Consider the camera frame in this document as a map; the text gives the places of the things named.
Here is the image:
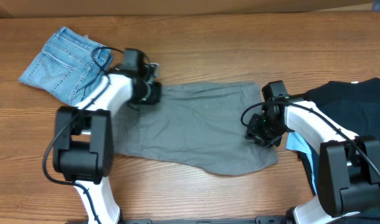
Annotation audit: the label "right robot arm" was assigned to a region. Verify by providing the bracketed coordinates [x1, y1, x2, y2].
[243, 81, 380, 224]

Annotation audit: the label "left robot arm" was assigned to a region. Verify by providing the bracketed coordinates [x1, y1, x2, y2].
[42, 48, 161, 224]

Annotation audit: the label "folded blue denim jeans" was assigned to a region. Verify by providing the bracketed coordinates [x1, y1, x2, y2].
[19, 27, 113, 106]

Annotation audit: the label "grey shorts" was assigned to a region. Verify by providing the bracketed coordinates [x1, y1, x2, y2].
[112, 82, 278, 176]

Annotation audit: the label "black t-shirt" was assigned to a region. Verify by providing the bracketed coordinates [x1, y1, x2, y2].
[297, 77, 380, 224]

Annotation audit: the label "light blue garment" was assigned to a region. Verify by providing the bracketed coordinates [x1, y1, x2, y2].
[285, 132, 319, 195]

